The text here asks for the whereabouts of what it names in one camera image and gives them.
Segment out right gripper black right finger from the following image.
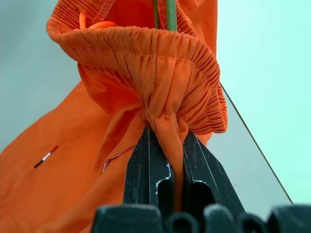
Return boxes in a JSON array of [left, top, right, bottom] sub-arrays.
[[182, 130, 245, 216]]

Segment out dark green wire hanger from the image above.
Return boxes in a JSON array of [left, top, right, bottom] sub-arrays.
[[153, 0, 180, 33]]

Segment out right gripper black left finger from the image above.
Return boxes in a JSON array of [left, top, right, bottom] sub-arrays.
[[122, 124, 175, 214]]

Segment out orange shorts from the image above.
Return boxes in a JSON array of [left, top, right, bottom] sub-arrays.
[[0, 0, 229, 233]]

